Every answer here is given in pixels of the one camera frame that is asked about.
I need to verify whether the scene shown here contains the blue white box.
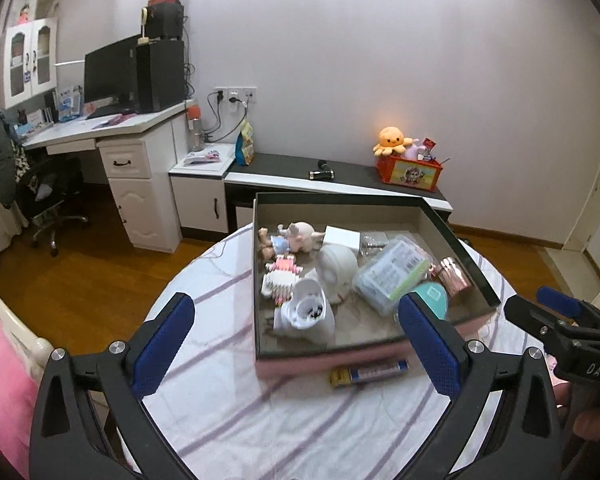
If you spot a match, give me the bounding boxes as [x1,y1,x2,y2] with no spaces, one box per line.
[57,85,83,122]

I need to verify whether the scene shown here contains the white wall power outlets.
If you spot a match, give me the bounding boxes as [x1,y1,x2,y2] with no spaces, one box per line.
[212,87,258,103]

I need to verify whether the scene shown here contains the pink papers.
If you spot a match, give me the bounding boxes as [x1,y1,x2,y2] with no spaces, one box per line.
[85,114,133,128]

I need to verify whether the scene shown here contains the black office chair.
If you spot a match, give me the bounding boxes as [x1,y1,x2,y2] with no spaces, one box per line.
[0,110,90,257]

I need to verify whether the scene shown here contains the black computer tower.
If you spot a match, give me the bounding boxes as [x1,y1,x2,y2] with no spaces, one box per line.
[136,39,187,114]

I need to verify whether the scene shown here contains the small doll figure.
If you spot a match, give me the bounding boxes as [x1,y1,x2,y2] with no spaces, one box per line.
[257,227,291,261]

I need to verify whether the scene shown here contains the pink packet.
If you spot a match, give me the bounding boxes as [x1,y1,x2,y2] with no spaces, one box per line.
[184,149,223,166]

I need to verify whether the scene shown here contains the orange cap bottle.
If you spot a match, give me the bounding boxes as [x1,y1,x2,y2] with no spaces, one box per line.
[186,101,203,152]

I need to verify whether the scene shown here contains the white desk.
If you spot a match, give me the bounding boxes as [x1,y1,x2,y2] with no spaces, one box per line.
[22,102,191,253]

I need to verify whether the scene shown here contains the teal round case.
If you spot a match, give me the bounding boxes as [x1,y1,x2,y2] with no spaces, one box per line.
[410,282,451,321]

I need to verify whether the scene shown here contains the pink white toy robot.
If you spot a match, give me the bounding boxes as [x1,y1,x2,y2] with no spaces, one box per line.
[261,255,306,306]

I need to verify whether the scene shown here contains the white wall cabinet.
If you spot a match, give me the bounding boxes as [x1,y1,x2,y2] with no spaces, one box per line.
[4,16,59,110]

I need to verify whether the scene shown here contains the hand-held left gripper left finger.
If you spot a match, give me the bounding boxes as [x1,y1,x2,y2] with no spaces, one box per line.
[28,291,201,480]

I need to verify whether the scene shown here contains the white charger plug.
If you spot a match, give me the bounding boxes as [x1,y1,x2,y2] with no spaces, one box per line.
[323,226,362,252]

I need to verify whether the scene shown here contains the red toy box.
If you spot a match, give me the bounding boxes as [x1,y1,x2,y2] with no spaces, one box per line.
[376,154,443,192]

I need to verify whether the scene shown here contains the black power cable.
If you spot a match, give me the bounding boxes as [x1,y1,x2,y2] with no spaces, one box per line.
[207,92,248,143]

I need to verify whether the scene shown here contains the white cup with dark inside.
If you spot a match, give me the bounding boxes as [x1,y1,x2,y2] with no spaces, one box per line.
[275,279,336,343]

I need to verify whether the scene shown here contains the blue yellow snack bag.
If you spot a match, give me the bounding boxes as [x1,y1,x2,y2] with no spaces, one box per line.
[235,121,256,166]

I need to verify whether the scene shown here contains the blue yellow battery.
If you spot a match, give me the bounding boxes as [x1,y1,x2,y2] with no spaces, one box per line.
[329,358,410,388]

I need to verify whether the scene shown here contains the black computer monitor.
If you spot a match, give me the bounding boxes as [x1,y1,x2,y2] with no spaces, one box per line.
[83,34,142,106]

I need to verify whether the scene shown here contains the dark storage box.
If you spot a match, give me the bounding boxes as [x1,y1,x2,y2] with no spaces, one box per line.
[252,191,502,378]

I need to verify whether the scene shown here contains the black speaker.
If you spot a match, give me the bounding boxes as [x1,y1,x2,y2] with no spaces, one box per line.
[146,2,185,41]

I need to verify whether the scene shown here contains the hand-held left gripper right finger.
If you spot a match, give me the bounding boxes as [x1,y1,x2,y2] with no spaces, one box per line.
[396,291,563,480]

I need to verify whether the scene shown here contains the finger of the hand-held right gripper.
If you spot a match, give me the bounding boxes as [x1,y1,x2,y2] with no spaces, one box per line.
[503,295,582,349]
[536,286,600,331]

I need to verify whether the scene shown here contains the white low cabinet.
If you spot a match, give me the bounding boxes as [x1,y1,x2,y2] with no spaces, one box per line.
[168,142,236,233]

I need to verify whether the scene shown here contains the dark top low bench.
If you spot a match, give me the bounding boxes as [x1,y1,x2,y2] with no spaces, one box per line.
[225,151,453,233]

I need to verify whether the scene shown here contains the pink blanket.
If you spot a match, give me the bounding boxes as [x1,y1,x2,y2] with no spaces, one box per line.
[0,295,38,480]

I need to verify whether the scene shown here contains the clear box green label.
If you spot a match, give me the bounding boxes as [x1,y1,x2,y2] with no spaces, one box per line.
[352,239,431,317]

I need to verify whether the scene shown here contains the rose gold cup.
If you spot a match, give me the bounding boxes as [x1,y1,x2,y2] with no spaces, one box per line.
[427,256,476,297]

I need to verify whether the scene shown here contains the person's right hand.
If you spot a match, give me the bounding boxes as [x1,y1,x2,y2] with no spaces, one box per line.
[572,406,600,441]

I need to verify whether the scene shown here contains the white round figurine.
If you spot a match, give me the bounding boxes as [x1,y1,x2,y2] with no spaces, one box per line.
[316,242,358,306]

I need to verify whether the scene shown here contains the white bed footboard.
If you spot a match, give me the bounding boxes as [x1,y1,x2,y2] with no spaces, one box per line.
[0,272,53,361]

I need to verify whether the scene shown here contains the orange octopus plush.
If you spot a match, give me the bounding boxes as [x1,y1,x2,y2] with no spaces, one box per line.
[372,126,415,157]

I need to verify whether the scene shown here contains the pink animal figure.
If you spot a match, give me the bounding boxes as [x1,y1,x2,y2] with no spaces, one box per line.
[278,221,326,253]

